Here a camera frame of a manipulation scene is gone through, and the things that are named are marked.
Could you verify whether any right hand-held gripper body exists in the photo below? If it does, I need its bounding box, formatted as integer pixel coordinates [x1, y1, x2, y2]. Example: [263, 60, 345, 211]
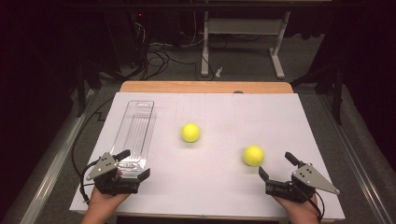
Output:
[264, 163, 341, 203]

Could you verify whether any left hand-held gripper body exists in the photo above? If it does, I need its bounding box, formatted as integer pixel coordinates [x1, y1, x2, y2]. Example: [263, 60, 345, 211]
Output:
[86, 151, 141, 196]

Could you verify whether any yellow tennis ball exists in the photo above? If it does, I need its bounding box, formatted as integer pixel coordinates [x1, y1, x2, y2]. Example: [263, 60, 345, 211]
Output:
[242, 145, 266, 167]
[180, 122, 202, 144]

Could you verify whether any person's right hand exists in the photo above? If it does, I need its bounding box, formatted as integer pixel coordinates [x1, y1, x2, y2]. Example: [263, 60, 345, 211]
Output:
[274, 193, 319, 218]

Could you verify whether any person's left hand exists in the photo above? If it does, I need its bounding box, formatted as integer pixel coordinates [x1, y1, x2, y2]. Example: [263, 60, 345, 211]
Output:
[88, 169, 131, 217]

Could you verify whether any black metal stand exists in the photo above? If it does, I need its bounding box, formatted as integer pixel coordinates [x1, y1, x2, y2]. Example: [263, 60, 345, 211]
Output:
[291, 60, 346, 126]
[75, 60, 105, 119]

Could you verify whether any wooden table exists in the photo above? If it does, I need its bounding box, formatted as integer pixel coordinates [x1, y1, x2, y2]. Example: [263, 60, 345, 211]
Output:
[115, 80, 335, 224]

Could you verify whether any dark computer tower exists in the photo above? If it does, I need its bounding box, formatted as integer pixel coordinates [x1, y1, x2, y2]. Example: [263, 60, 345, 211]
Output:
[104, 8, 148, 70]

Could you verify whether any right hand-held gripper cable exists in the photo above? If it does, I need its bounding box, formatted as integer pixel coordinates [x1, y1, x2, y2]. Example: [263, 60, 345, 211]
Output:
[292, 182, 325, 222]

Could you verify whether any hand-held gripper cable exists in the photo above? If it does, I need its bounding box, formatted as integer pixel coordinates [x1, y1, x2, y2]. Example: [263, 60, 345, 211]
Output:
[292, 182, 325, 222]
[78, 160, 101, 205]

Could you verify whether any left hand-held gripper cable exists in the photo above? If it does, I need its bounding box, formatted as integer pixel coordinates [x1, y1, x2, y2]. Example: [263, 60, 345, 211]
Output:
[78, 160, 101, 205]

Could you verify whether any black floor cable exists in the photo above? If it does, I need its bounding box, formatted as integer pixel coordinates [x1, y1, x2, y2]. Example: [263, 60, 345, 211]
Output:
[71, 97, 115, 179]

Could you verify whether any metal floor rail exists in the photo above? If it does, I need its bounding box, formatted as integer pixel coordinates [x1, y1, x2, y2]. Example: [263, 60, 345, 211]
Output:
[18, 89, 95, 224]
[317, 92, 394, 224]

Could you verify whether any bundle of floor cables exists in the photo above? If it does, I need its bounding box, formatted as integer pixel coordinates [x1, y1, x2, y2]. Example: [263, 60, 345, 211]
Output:
[134, 41, 200, 82]

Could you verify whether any white desk frame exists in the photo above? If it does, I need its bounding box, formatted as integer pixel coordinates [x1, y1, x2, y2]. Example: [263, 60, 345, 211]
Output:
[200, 10, 292, 80]

